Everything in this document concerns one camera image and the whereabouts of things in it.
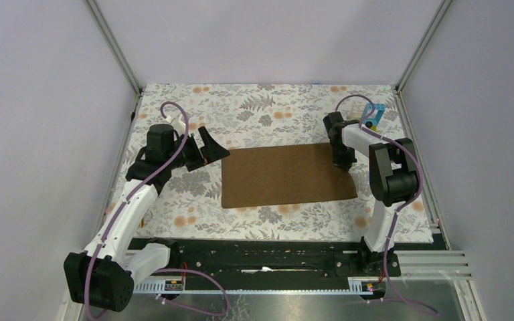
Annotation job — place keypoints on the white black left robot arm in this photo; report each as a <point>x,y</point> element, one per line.
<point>101,275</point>

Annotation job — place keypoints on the colourful toy block structure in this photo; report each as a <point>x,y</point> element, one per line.
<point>371,115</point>

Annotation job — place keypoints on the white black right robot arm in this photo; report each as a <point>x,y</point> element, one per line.
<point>395,180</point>

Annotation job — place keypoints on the brown cloth napkin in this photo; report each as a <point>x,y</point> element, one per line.
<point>283,175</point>

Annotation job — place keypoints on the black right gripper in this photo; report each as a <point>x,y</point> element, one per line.
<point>344,163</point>

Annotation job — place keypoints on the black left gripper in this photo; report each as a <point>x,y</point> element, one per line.
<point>212,150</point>

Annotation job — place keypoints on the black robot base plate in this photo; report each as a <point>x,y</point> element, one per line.
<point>267,265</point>

